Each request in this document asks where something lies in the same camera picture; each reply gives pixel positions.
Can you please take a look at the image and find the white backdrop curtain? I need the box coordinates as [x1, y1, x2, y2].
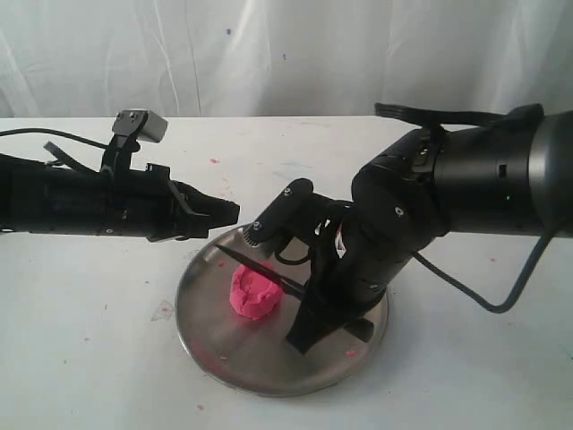
[1, 1, 572, 117]

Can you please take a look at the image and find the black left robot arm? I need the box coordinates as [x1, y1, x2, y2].
[1, 156, 240, 242]

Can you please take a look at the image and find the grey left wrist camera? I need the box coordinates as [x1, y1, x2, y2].
[112, 109, 168, 143]

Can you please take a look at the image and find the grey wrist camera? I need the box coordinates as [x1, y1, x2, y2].
[112, 109, 168, 143]
[243, 178, 313, 260]

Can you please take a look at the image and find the pink clay lump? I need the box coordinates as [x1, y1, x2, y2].
[229, 264, 283, 321]

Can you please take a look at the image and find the black knife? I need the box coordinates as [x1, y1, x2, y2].
[216, 245, 304, 300]

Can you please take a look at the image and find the round steel plate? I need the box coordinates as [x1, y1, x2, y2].
[175, 227, 389, 397]

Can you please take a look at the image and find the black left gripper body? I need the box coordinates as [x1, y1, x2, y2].
[100, 164, 184, 240]

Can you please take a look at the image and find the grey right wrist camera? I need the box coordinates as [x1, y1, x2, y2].
[243, 178, 313, 260]

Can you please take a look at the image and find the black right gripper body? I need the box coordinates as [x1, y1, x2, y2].
[308, 201, 410, 314]

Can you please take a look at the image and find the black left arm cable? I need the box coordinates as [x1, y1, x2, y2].
[0, 128, 111, 174]

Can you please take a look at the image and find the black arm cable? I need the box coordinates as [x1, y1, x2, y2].
[0, 128, 111, 174]
[414, 232, 554, 315]

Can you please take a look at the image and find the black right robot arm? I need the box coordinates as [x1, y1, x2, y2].
[286, 104, 572, 353]

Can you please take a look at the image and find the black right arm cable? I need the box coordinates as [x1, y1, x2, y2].
[414, 232, 554, 315]

